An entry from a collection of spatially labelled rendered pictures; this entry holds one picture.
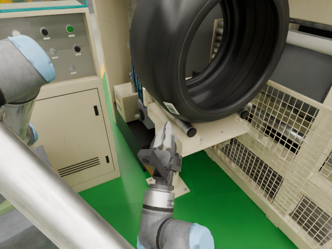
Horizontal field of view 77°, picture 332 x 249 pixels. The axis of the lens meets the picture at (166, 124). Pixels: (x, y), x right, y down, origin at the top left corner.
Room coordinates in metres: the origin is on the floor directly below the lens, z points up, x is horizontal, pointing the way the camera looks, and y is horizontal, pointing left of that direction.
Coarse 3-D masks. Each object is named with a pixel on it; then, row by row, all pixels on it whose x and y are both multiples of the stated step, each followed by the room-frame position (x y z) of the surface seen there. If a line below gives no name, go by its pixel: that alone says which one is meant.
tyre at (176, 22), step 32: (160, 0) 0.68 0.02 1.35; (192, 0) 0.63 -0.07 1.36; (224, 0) 1.02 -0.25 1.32; (256, 0) 0.96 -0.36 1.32; (160, 32) 0.62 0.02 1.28; (192, 32) 0.62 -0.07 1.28; (224, 32) 1.06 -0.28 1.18; (256, 32) 0.98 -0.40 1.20; (160, 64) 0.61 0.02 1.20; (224, 64) 1.03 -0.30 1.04; (256, 64) 0.92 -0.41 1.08; (160, 96) 0.62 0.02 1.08; (192, 96) 0.92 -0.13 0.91; (224, 96) 0.88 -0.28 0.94
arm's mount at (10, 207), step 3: (6, 201) 0.53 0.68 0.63; (0, 204) 0.51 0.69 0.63; (3, 204) 0.51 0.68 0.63; (6, 204) 0.51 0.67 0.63; (9, 204) 0.51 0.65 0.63; (0, 207) 0.50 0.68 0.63; (3, 207) 0.50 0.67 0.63; (6, 207) 0.50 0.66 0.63; (9, 207) 0.50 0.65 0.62; (12, 207) 0.51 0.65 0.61; (15, 207) 0.51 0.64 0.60; (0, 210) 0.49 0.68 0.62; (3, 210) 0.49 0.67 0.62; (6, 210) 0.50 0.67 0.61; (9, 210) 0.50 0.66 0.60; (0, 213) 0.48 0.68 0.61; (3, 213) 0.49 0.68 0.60
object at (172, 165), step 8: (160, 152) 0.47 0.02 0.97; (168, 152) 0.46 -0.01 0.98; (176, 152) 0.48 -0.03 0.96; (160, 160) 0.45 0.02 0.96; (168, 160) 0.44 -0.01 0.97; (176, 160) 0.47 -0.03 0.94; (168, 168) 0.43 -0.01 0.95; (176, 168) 0.44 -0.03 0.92; (168, 176) 0.43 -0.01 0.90; (152, 184) 0.39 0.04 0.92; (160, 184) 0.40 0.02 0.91; (168, 184) 0.41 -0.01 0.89
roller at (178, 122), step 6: (156, 102) 0.90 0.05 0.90; (162, 108) 0.84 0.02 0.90; (168, 114) 0.78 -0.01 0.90; (174, 120) 0.73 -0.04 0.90; (180, 120) 0.71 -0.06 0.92; (180, 126) 0.69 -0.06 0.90; (186, 126) 0.67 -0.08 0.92; (192, 126) 0.67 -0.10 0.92; (186, 132) 0.65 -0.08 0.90; (192, 132) 0.65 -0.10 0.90
